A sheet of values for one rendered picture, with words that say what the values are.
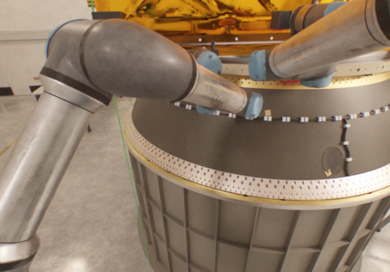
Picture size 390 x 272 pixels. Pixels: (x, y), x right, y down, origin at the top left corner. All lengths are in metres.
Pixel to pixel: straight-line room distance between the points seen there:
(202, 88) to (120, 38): 0.16
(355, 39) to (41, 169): 0.48
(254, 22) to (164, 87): 0.70
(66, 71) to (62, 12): 6.43
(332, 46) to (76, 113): 0.40
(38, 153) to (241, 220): 1.01
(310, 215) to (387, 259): 1.59
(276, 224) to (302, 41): 0.97
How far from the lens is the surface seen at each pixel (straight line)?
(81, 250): 2.51
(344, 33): 0.36
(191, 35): 0.96
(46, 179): 0.42
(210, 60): 0.64
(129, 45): 0.32
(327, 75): 0.64
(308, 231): 1.34
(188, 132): 1.13
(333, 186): 1.19
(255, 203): 1.05
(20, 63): 7.46
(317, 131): 1.13
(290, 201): 1.08
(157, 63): 0.32
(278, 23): 0.73
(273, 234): 1.29
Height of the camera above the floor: 1.90
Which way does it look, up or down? 29 degrees down
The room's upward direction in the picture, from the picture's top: 1 degrees counter-clockwise
